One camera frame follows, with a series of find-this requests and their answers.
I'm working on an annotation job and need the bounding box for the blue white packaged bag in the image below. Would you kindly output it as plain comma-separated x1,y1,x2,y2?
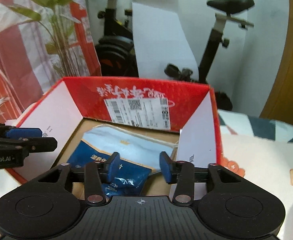
67,125,175,198

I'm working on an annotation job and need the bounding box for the red strawberry cardboard box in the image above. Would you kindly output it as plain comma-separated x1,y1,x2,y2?
6,76,224,201

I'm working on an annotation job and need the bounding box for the patterned white tablecloth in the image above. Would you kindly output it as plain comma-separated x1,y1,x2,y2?
0,120,293,239

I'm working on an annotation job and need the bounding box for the red plant print backdrop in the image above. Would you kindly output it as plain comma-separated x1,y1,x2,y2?
0,0,101,123

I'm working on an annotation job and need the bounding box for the black exercise bike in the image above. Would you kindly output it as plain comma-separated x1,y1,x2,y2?
83,0,256,111

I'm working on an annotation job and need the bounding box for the white foam sheet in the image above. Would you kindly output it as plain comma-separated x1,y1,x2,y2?
133,3,198,79

